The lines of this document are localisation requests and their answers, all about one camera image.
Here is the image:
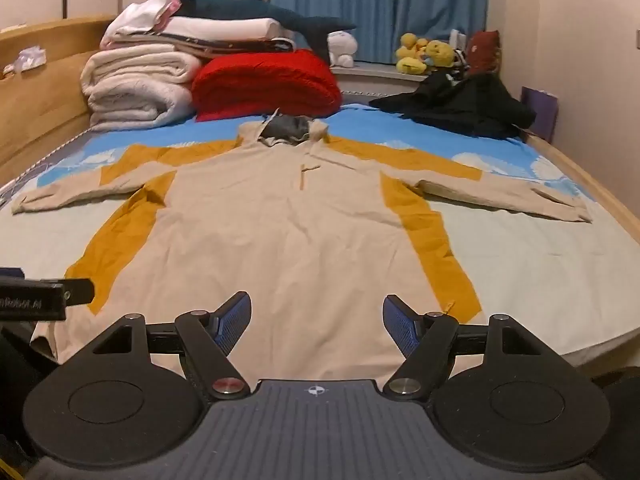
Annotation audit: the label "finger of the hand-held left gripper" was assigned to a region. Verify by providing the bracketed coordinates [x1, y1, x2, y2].
[64, 279, 96, 308]

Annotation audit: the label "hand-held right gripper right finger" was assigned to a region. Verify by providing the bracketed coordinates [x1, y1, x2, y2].
[382, 294, 548, 402]

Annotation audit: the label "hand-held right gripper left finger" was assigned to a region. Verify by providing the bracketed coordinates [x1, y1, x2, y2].
[86, 290, 252, 402]

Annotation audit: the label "beige and mustard hoodie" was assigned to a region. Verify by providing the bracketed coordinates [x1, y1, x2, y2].
[10, 115, 594, 367]

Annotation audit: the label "white and pink folded clothes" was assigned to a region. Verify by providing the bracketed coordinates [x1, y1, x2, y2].
[167, 16, 285, 45]

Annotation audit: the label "blue white patterned bed sheet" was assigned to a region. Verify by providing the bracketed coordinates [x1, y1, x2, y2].
[0, 102, 640, 361]

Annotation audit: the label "wooden headboard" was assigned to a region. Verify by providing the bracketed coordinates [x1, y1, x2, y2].
[0, 15, 121, 186]

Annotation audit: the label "white folded quilt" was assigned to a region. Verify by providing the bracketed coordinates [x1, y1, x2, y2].
[80, 42, 203, 133]

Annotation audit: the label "black clothing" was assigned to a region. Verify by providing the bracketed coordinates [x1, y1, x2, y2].
[370, 70, 537, 140]

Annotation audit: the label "red folded blanket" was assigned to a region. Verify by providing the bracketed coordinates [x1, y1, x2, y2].
[191, 49, 343, 123]

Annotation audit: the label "white window sill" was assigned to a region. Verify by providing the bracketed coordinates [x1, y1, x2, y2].
[332, 60, 432, 107]

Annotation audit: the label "yellow plush toy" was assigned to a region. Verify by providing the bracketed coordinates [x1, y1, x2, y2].
[395, 32, 432, 76]
[425, 39, 458, 72]

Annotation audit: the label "dark striped folded blanket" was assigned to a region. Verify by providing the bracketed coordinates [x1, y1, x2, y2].
[165, 35, 296, 61]

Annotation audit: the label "striped plush toy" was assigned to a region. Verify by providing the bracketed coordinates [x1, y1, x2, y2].
[449, 29, 470, 70]

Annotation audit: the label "pink and white cloth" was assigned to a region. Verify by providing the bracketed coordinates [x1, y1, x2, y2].
[101, 0, 181, 52]

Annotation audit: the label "dark red cushion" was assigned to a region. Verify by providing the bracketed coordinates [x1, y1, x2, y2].
[467, 30, 502, 78]

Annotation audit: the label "white plush toy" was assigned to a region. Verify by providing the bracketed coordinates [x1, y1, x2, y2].
[327, 30, 359, 68]

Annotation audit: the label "dark blue shark plush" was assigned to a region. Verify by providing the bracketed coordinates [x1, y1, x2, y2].
[175, 0, 358, 66]

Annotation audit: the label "blue curtain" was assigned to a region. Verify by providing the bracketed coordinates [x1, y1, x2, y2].
[269, 0, 489, 64]

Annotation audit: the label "wooden bed side rail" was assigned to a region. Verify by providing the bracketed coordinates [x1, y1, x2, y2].
[525, 130, 640, 248]

